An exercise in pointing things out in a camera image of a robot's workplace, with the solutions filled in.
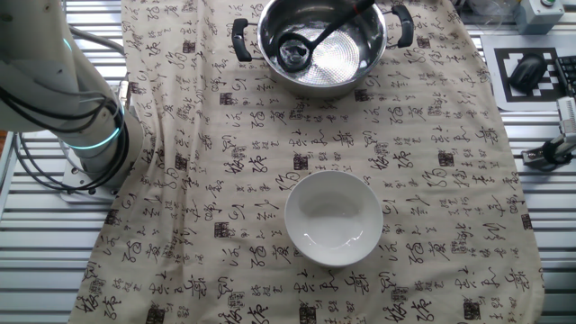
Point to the black ladle with red tip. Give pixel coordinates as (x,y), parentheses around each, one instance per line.
(333,27)

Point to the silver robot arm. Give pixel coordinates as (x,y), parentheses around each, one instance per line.
(40,67)

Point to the white ceramic bowl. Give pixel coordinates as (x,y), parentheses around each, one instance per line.
(333,220)

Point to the beige calligraphy tablecloth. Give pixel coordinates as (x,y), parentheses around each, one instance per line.
(225,180)

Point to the black white marker board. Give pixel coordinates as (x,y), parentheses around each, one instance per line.
(490,72)

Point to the clear plastic container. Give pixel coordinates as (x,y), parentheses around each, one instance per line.
(488,11)

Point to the black computer mouse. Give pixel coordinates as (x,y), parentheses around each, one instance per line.
(527,73)

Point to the grey box with green button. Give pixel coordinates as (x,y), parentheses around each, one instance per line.
(537,18)

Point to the black keyboard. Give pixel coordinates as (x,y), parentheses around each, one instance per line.
(568,74)

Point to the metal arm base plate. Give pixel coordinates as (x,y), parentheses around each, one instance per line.
(74,193)

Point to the camera ball mount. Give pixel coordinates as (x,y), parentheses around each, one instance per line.
(555,153)

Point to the small grey camera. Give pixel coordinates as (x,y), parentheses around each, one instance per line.
(568,114)

